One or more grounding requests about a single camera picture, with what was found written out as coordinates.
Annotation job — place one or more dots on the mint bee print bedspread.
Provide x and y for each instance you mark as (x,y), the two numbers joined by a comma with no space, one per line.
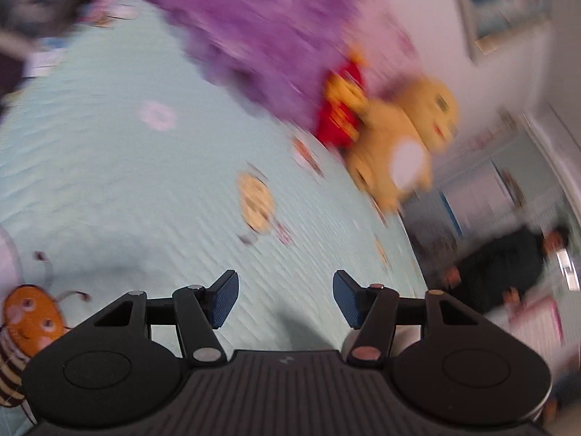
(136,181)

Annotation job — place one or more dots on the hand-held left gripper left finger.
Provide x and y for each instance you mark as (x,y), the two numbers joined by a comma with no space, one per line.
(223,302)

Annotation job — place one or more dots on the red plush toy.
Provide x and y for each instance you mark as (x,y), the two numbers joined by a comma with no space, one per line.
(340,113)

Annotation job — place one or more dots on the framed wall picture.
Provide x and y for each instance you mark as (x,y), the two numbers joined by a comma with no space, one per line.
(504,0)

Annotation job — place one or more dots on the pink edged wall poster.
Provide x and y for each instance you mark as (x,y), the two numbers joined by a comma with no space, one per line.
(538,331)

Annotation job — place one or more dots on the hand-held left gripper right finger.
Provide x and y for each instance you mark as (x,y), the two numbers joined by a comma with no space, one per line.
(346,302)

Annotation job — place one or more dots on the pink floral pillow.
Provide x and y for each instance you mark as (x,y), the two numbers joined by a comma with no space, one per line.
(390,50)

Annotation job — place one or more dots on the sliding door wardrobe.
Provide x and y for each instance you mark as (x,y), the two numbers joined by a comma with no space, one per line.
(490,190)

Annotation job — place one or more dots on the dark cloth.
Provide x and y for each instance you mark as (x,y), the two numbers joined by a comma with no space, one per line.
(41,4)

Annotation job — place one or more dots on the purple ruffled pillow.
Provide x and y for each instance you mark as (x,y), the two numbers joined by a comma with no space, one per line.
(254,32)

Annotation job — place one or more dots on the yellow plush toy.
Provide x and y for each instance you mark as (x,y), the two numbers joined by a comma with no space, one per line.
(399,145)

